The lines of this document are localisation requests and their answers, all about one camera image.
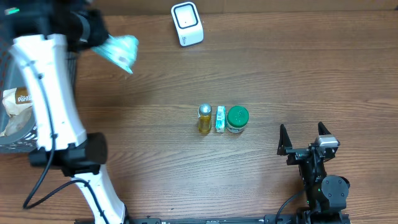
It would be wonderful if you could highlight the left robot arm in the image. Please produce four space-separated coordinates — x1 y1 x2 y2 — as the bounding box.
1 1 129 223

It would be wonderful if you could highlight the beige brown snack packet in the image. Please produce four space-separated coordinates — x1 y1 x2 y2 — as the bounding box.
1 87 32 137

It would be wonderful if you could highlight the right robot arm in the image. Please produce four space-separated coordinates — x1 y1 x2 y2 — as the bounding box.
274 122 351 223

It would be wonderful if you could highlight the grey plastic shopping basket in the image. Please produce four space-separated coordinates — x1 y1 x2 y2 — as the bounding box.
1 29 76 153

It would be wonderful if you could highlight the silver capped amber bottle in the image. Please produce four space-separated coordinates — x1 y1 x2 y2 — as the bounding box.
198 103 212 134

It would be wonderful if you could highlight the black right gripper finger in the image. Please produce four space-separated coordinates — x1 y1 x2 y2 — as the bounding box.
318 121 331 135
277 124 293 155

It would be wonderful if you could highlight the teal Kleenex tissue pack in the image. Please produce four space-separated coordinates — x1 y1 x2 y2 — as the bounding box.
215 106 226 133

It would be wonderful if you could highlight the white barcode scanner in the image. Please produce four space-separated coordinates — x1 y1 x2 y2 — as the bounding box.
170 1 204 47

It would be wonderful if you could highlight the green lid jar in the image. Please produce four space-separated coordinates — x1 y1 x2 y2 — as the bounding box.
226 106 249 134

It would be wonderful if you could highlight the teal snack packet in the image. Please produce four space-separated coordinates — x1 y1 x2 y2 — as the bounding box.
91 35 139 74

